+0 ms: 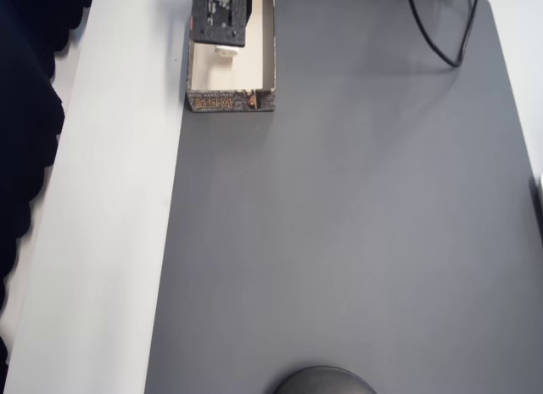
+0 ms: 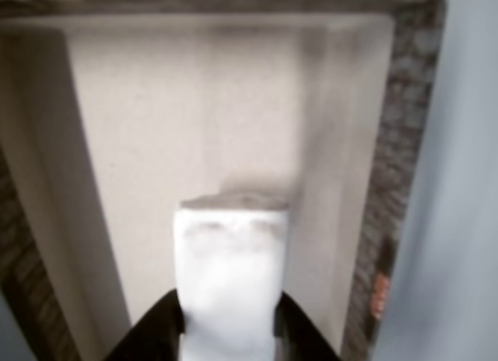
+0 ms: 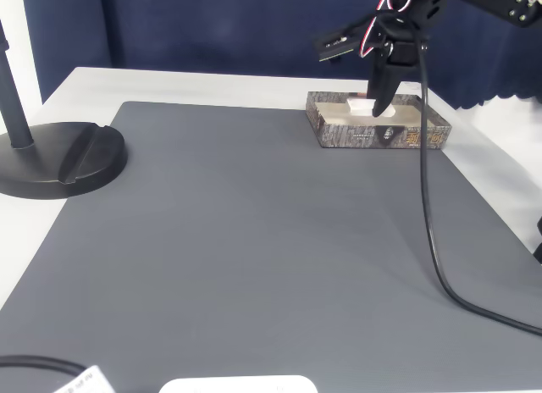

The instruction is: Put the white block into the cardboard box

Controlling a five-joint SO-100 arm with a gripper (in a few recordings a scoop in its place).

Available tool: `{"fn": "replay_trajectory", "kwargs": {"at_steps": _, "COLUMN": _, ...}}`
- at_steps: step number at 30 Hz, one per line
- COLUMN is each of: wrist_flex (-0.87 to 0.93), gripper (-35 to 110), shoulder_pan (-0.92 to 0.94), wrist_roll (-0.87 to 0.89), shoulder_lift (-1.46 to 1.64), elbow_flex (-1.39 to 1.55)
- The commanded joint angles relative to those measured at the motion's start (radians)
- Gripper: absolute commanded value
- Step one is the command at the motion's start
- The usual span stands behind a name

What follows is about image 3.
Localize patterned cardboard box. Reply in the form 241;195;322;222
305;90;454;151

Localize white red servo wires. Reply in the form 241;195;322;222
358;0;419;59

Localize black gripper camera mount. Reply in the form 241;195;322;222
312;21;370;65

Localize white rounded device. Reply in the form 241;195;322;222
158;374;319;393

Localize white printed label tag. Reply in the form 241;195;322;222
52;364;116;393

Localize grey table mat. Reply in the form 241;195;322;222
0;100;541;393

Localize black round-base stand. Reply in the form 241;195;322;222
0;18;130;200

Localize thin black cable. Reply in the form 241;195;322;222
0;354;86;380

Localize small white rectangular box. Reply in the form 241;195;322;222
346;96;397;118

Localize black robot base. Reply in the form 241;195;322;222
532;214;542;266

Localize black camera cable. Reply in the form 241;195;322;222
416;33;542;338

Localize dark blue curtain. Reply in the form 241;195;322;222
20;0;542;111

